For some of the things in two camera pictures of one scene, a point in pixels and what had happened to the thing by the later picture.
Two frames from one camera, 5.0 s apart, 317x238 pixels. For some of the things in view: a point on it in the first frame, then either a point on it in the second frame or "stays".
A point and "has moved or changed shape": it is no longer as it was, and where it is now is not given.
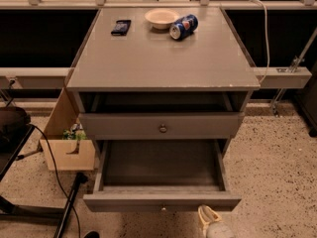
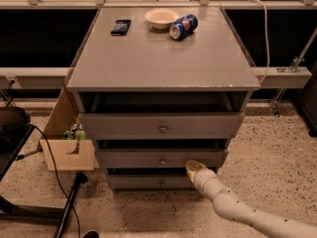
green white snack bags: (75, 132) stays
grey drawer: (160, 176) has moved or changed shape
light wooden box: (66, 154) stays
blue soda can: (184, 27) stays
